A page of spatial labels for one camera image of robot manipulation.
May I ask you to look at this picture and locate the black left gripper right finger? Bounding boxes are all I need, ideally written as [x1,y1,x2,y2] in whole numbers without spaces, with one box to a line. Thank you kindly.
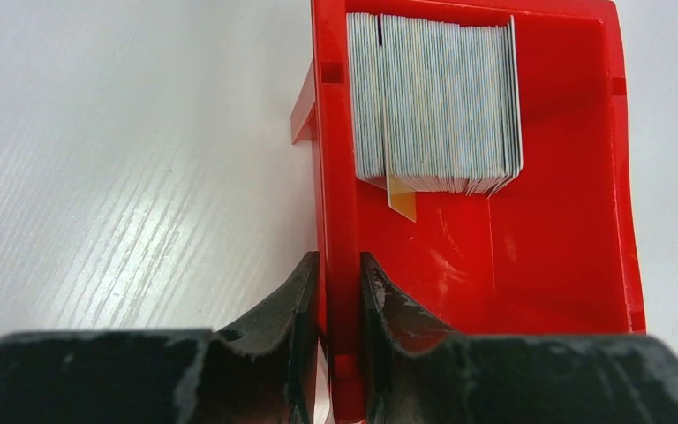
[360,252,678,423]

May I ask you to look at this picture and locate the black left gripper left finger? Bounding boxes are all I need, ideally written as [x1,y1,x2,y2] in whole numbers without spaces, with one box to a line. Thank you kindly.
[0,252,320,423]

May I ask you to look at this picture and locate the red plastic bin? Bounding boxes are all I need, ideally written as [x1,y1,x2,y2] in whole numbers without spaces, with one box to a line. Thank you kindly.
[290,1,645,423]

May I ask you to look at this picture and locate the stack of credit cards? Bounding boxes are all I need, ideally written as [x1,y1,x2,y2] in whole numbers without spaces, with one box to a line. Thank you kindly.
[346,12,524,194]

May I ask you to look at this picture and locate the yellow credit card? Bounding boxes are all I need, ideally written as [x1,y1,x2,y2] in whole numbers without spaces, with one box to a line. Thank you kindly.
[380,100,417,223]

